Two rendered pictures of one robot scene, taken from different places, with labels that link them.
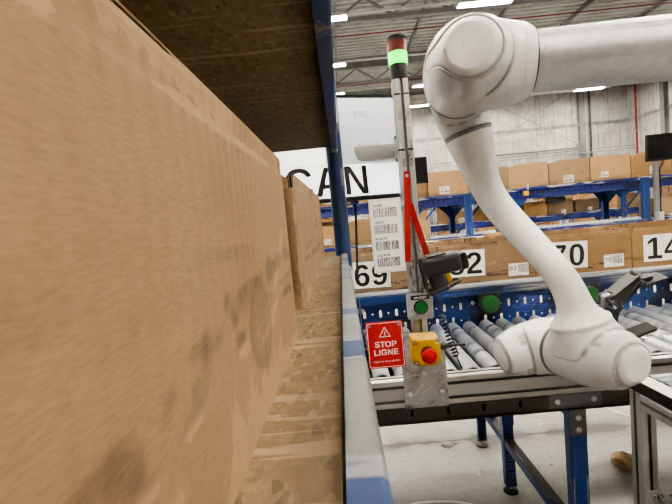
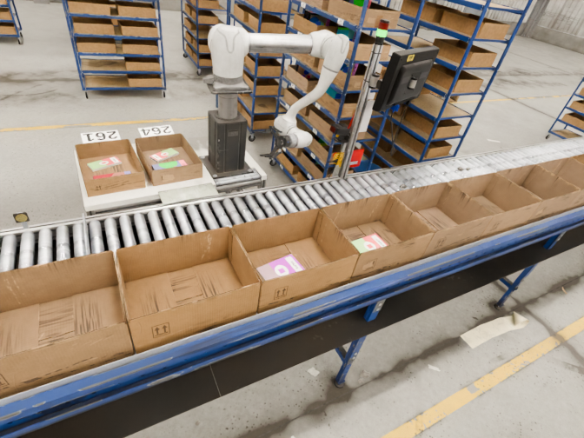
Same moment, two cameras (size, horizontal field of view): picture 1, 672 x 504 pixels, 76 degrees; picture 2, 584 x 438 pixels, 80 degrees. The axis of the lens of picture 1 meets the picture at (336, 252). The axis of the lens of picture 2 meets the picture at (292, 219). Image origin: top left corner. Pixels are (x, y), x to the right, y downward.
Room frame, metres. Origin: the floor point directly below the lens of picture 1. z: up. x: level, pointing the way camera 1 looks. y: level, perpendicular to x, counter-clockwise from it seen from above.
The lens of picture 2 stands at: (2.65, -1.57, 1.91)
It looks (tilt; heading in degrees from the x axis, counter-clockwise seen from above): 39 degrees down; 145
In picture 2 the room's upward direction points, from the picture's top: 11 degrees clockwise
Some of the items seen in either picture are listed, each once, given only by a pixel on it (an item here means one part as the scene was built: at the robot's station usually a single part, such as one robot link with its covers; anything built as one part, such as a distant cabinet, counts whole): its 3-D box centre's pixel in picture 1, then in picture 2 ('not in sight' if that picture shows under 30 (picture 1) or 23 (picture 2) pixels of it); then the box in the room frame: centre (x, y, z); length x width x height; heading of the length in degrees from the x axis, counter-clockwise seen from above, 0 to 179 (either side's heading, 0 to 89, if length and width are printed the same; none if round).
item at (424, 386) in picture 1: (413, 246); (355, 124); (1.16, -0.21, 1.11); 0.12 x 0.05 x 0.88; 89
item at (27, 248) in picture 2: not in sight; (25, 275); (1.40, -1.92, 0.72); 0.52 x 0.05 x 0.05; 179
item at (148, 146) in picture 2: not in sight; (168, 157); (0.77, -1.22, 0.80); 0.38 x 0.28 x 0.10; 3
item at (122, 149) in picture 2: not in sight; (109, 165); (0.78, -1.53, 0.80); 0.38 x 0.28 x 0.10; 3
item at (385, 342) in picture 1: (396, 343); (352, 159); (1.14, -0.14, 0.85); 0.16 x 0.01 x 0.13; 89
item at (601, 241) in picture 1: (564, 251); (291, 255); (1.88, -1.00, 0.97); 0.39 x 0.29 x 0.17; 89
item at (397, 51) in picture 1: (397, 53); (382, 29); (1.16, -0.21, 1.62); 0.05 x 0.05 x 0.06
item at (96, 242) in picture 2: not in sight; (99, 259); (1.41, -1.66, 0.72); 0.52 x 0.05 x 0.05; 179
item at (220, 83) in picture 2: not in sight; (224, 78); (0.84, -0.91, 1.28); 0.22 x 0.18 x 0.06; 83
